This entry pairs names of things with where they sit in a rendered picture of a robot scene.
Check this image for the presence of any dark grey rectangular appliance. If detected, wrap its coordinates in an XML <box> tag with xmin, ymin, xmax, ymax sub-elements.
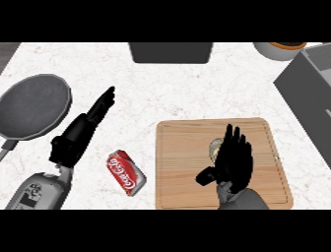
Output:
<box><xmin>126</xmin><ymin>42</ymin><xmax>214</xmax><ymax>64</ymax></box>

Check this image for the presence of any dark grey frying pan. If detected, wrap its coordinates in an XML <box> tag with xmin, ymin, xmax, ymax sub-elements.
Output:
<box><xmin>0</xmin><ymin>73</ymin><xmax>73</xmax><ymax>197</ymax></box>

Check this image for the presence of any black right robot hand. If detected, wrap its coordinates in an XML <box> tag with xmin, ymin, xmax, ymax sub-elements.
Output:
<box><xmin>195</xmin><ymin>123</ymin><xmax>255</xmax><ymax>195</ymax></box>

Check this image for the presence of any wooden cutting board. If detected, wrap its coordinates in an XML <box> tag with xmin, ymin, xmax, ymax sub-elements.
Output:
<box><xmin>153</xmin><ymin>117</ymin><xmax>294</xmax><ymax>211</ymax></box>

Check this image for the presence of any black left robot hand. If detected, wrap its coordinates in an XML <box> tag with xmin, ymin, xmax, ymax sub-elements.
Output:
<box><xmin>47</xmin><ymin>86</ymin><xmax>118</xmax><ymax>169</ymax></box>

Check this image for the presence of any white pot with orange rim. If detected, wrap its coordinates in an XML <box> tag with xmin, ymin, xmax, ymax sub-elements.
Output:
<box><xmin>252</xmin><ymin>42</ymin><xmax>309</xmax><ymax>62</ymax></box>

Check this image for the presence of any red soda can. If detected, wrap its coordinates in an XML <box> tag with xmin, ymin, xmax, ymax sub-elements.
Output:
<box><xmin>106</xmin><ymin>149</ymin><xmax>147</xmax><ymax>197</ymax></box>

